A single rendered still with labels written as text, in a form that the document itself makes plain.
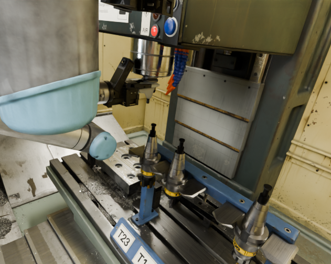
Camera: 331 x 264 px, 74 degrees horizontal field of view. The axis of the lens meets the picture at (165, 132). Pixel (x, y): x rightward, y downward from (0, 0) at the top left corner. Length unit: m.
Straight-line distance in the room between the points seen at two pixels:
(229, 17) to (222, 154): 0.80
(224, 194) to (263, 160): 0.62
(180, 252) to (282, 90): 0.76
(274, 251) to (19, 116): 0.46
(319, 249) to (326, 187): 0.35
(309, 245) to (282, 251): 1.09
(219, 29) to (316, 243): 1.36
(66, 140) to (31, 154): 1.10
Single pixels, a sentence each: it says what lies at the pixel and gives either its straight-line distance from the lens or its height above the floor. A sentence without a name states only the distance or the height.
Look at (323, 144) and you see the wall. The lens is 1.44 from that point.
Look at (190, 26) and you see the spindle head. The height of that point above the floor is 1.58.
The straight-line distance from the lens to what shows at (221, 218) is 0.52.
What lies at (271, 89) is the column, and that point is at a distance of 1.09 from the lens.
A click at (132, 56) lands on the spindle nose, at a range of 0.80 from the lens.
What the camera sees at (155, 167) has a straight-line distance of 0.63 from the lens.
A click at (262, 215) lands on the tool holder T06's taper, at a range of 0.48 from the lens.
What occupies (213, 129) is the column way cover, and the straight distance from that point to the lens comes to 1.21.
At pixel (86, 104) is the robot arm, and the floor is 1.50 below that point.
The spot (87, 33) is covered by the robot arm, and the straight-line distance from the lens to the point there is 0.17.
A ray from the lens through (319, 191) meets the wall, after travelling 1.54.
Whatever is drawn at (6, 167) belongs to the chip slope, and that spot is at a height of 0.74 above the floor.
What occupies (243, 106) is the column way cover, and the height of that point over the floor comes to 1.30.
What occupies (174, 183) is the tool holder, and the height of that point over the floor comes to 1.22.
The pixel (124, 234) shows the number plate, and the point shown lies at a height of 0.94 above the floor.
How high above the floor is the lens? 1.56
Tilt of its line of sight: 24 degrees down
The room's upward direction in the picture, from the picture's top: 8 degrees clockwise
